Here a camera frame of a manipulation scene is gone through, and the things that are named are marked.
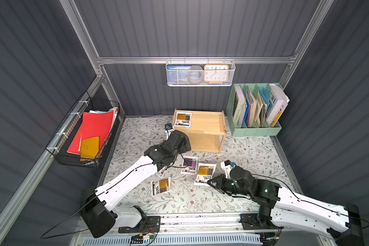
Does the light wooden two-tier shelf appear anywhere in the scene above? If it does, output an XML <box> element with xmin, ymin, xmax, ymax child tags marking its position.
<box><xmin>173</xmin><ymin>109</ymin><xmax>227</xmax><ymax>153</ymax></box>

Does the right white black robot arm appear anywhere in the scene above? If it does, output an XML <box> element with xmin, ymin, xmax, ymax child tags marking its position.
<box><xmin>207</xmin><ymin>165</ymin><xmax>364</xmax><ymax>246</ymax></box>

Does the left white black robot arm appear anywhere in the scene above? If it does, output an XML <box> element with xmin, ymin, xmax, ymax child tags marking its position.
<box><xmin>80</xmin><ymin>130</ymin><xmax>191</xmax><ymax>238</ymax></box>

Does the purple coffee bag centre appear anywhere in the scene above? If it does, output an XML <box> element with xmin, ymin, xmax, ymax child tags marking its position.
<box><xmin>181</xmin><ymin>156</ymin><xmax>198</xmax><ymax>175</ymax></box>

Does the purple coffee bag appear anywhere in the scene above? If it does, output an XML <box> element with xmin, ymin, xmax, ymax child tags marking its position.
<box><xmin>156</xmin><ymin>167</ymin><xmax>167</xmax><ymax>177</ymax></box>
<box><xmin>181</xmin><ymin>156</ymin><xmax>198</xmax><ymax>175</ymax></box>

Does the purple coffee bag left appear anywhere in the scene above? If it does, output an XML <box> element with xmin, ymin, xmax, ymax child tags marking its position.
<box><xmin>156</xmin><ymin>167</ymin><xmax>167</xmax><ymax>177</ymax></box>

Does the blue box in basket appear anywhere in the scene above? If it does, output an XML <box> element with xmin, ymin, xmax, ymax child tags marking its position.
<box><xmin>166</xmin><ymin>65</ymin><xmax>191</xmax><ymax>86</ymax></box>

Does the grey tape roll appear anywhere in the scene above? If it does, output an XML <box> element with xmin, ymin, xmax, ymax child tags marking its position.
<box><xmin>188</xmin><ymin>65</ymin><xmax>204</xmax><ymax>85</ymax></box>

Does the green file organizer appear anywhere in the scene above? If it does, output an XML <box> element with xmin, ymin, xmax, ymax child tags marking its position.
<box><xmin>226</xmin><ymin>84</ymin><xmax>282</xmax><ymax>137</ymax></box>

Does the white green book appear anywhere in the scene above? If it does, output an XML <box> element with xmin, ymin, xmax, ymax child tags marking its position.
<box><xmin>233</xmin><ymin>85</ymin><xmax>246</xmax><ymax>128</ymax></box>

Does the yellow white alarm clock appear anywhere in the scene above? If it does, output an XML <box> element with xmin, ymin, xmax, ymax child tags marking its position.
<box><xmin>204</xmin><ymin>64</ymin><xmax>230</xmax><ymax>84</ymax></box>

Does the red folder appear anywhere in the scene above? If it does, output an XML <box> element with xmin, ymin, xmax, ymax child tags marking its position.
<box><xmin>67</xmin><ymin>108</ymin><xmax>118</xmax><ymax>155</ymax></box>

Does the yellow notebook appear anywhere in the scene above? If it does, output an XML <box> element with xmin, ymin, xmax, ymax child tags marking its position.
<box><xmin>80</xmin><ymin>136</ymin><xmax>100</xmax><ymax>162</ymax></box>

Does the white book with letters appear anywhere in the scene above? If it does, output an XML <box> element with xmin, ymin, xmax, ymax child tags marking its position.
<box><xmin>266</xmin><ymin>84</ymin><xmax>290</xmax><ymax>128</ymax></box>

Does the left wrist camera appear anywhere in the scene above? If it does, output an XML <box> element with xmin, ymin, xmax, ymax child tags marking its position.
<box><xmin>165</xmin><ymin>123</ymin><xmax>174</xmax><ymax>139</ymax></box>

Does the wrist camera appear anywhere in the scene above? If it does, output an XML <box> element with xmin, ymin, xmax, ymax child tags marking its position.
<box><xmin>220</xmin><ymin>160</ymin><xmax>236</xmax><ymax>176</ymax></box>
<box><xmin>165</xmin><ymin>123</ymin><xmax>174</xmax><ymax>139</ymax></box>

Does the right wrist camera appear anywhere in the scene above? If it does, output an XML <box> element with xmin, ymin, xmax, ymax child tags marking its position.
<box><xmin>220</xmin><ymin>160</ymin><xmax>236</xmax><ymax>176</ymax></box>

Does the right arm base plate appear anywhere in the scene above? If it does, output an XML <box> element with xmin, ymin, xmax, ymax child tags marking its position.
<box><xmin>239</xmin><ymin>213</ymin><xmax>283</xmax><ymax>230</ymax></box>

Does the white perforated cable tray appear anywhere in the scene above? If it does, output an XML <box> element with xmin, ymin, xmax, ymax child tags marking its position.
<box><xmin>81</xmin><ymin>233</ymin><xmax>263</xmax><ymax>246</ymax></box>

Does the white wire wall basket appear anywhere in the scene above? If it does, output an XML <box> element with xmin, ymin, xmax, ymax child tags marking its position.
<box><xmin>166</xmin><ymin>59</ymin><xmax>236</xmax><ymax>87</ymax></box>

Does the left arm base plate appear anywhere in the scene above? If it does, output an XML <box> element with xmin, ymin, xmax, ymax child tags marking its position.
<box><xmin>118</xmin><ymin>216</ymin><xmax>161</xmax><ymax>234</ymax></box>

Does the black wire side basket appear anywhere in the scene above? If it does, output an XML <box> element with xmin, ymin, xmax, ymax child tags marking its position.
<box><xmin>46</xmin><ymin>93</ymin><xmax>121</xmax><ymax>168</ymax></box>

